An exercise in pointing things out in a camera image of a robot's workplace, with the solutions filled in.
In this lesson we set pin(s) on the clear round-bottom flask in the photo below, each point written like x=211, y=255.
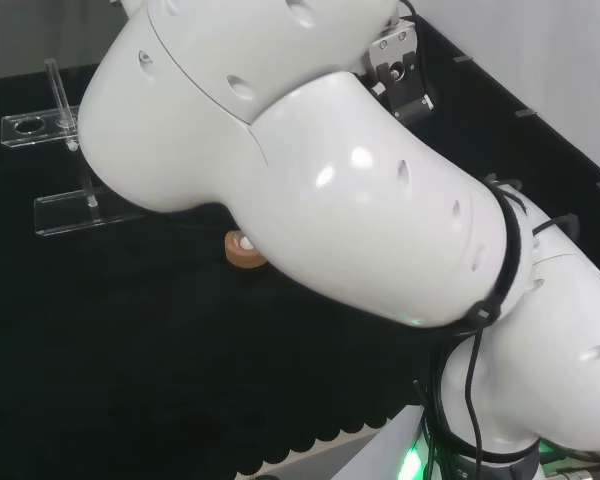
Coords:
x=242, y=243

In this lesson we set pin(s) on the clear acrylic funnel stand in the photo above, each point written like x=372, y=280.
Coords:
x=65, y=212

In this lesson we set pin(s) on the black bench cloth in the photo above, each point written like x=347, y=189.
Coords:
x=130, y=350

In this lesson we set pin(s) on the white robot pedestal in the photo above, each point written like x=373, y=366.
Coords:
x=400, y=440

